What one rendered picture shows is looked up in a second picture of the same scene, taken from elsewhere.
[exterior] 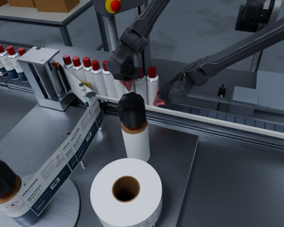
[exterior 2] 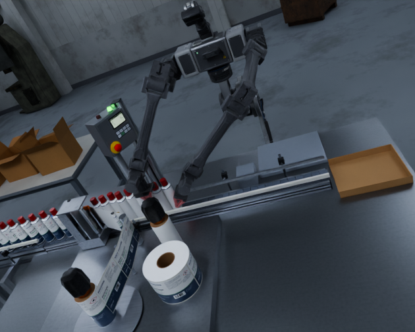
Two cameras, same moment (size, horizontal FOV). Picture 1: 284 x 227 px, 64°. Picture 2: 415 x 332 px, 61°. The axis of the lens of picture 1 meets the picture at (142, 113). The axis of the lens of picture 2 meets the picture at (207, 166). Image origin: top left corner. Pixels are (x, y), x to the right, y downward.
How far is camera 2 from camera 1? 0.85 m
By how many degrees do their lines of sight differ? 15
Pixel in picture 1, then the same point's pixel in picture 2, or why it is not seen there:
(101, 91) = (131, 215)
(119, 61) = (133, 182)
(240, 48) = (208, 141)
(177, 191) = (210, 256)
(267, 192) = (277, 231)
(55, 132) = (103, 262)
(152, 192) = (182, 253)
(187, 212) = (223, 269)
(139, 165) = (170, 244)
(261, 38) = (215, 131)
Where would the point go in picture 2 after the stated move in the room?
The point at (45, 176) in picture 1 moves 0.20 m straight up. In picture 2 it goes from (109, 278) to (82, 246)
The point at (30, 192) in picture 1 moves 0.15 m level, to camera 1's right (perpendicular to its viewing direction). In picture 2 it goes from (102, 291) to (137, 272)
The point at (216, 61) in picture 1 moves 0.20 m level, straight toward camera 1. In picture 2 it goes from (199, 156) to (196, 182)
